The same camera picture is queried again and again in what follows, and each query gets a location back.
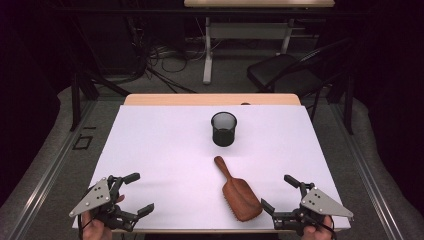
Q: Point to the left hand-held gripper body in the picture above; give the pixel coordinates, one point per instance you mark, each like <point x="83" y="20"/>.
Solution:
<point x="95" y="196"/>

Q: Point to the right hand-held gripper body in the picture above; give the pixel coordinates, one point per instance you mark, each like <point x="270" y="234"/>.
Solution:
<point x="320" y="204"/>

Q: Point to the brown wooden hairbrush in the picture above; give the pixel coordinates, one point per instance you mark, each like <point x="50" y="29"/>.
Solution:
<point x="240" y="200"/>

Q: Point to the black mesh pen cup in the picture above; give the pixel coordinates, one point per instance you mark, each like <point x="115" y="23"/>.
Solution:
<point x="223" y="136"/>

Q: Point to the person's right hand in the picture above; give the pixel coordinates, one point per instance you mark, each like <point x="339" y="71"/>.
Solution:
<point x="316" y="234"/>

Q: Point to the person's left hand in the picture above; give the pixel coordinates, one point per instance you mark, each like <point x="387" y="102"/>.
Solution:
<point x="95" y="231"/>

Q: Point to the white table mat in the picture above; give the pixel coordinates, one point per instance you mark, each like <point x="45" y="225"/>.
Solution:
<point x="300" y="140"/>

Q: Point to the black metal stand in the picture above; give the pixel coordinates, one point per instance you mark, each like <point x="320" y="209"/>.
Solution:
<point x="75" y="100"/>

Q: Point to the black folding chair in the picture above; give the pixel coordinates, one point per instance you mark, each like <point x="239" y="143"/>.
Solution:
<point x="283" y="73"/>

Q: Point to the white-legged desk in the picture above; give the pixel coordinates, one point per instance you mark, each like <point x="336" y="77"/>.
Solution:
<point x="208" y="50"/>

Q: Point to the black metal crossbar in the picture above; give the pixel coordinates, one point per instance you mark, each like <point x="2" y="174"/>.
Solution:
<point x="133" y="12"/>

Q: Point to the metal floor rail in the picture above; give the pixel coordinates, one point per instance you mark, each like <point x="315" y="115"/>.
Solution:
<point x="50" y="170"/>
<point x="366" y="173"/>

